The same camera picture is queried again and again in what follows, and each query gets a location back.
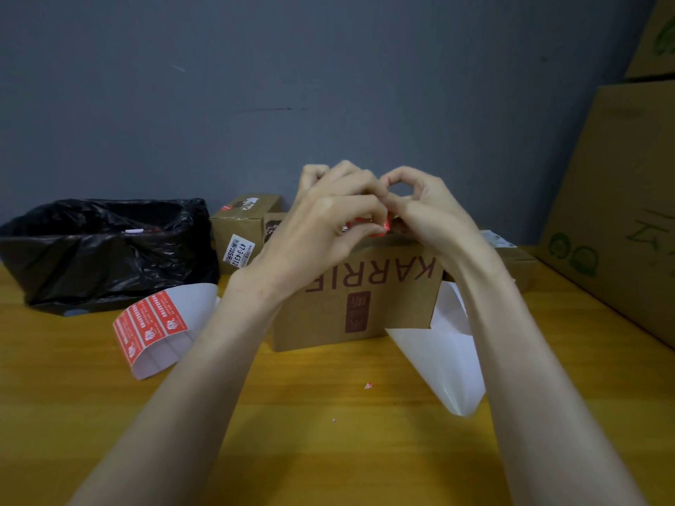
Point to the person's left hand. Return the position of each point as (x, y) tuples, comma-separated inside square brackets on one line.
[(311, 231)]

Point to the person's right hand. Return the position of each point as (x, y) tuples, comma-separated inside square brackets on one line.
[(443, 221)]

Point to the white barcode label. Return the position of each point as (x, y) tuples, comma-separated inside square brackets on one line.
[(498, 239)]

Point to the white printed price label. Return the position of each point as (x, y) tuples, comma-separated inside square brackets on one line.
[(239, 251)]

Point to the small brown cardboard box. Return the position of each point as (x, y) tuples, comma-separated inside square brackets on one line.
[(234, 221)]

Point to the box with black tape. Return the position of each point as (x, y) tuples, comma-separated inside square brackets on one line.
[(316, 321)]

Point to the long brown cardboard box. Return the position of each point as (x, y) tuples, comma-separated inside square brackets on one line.
[(522, 268)]

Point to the red sticker label strip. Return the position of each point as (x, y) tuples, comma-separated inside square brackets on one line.
[(195, 305)]

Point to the white backing paper strip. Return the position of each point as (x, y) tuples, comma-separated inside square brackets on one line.
[(448, 363)]

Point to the person's left forearm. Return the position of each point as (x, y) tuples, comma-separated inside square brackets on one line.
[(174, 411)]

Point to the person's right forearm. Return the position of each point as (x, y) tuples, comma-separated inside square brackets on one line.
[(548, 411)]

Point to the large green printed carton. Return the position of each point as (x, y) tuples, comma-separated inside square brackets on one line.
[(617, 189), (654, 42)]

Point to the black plastic trash bag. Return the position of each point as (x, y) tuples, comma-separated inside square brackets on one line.
[(95, 268)]

